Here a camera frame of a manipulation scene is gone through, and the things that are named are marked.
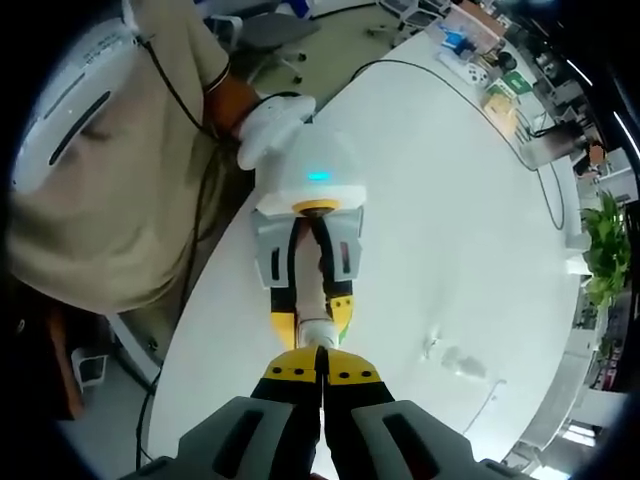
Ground beige pump bottle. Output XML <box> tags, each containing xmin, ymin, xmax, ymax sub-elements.
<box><xmin>293</xmin><ymin>232</ymin><xmax>341</xmax><ymax>352</ymax></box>

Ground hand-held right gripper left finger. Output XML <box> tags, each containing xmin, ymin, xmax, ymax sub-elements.
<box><xmin>130</xmin><ymin>348</ymin><xmax>326</xmax><ymax>480</ymax></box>

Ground white dotted device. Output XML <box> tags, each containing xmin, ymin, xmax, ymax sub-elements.
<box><xmin>463</xmin><ymin>63</ymin><xmax>490</xmax><ymax>87</ymax></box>

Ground kraft paper box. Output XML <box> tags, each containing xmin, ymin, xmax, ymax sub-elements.
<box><xmin>483</xmin><ymin>92</ymin><xmax>517</xmax><ymax>125</ymax></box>

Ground thick black gripper cable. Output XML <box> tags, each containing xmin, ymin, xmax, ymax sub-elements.
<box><xmin>254</xmin><ymin>91</ymin><xmax>304</xmax><ymax>106</ymax></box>

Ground person's dark trousers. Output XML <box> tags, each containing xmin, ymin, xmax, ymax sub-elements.
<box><xmin>7</xmin><ymin>279</ymin><xmax>89</xmax><ymax>424</ymax></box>

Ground blue box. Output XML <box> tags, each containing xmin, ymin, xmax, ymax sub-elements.
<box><xmin>440</xmin><ymin>28</ymin><xmax>470</xmax><ymax>55</ymax></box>

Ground clear pump bottle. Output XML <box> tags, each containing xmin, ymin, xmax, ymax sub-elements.
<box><xmin>438</xmin><ymin>343</ymin><xmax>489</xmax><ymax>380</ymax></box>

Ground green packet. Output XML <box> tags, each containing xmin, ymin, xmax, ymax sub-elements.
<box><xmin>501</xmin><ymin>68</ymin><xmax>533</xmax><ymax>95</ymax></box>

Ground grey office chair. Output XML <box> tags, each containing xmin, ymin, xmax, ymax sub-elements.
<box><xmin>232</xmin><ymin>10</ymin><xmax>322</xmax><ymax>86</ymax></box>

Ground potted green plant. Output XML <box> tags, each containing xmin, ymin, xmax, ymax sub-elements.
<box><xmin>566</xmin><ymin>190</ymin><xmax>632</xmax><ymax>309</ymax></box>

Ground thin black cable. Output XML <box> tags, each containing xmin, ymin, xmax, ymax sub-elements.
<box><xmin>137</xmin><ymin>34</ymin><xmax>226</xmax><ymax>261</ymax></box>

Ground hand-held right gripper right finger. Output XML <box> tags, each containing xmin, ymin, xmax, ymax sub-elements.
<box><xmin>319</xmin><ymin>349</ymin><xmax>534</xmax><ymax>480</ymax></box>

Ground person's beige shirt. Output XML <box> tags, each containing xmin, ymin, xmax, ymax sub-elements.
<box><xmin>4</xmin><ymin>0</ymin><xmax>251</xmax><ymax>316</ymax></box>

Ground white floor box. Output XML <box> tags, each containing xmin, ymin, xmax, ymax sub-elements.
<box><xmin>71</xmin><ymin>346</ymin><xmax>110</xmax><ymax>390</ymax></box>

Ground white table leg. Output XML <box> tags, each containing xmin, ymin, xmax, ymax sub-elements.
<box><xmin>105</xmin><ymin>312</ymin><xmax>165</xmax><ymax>389</ymax></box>

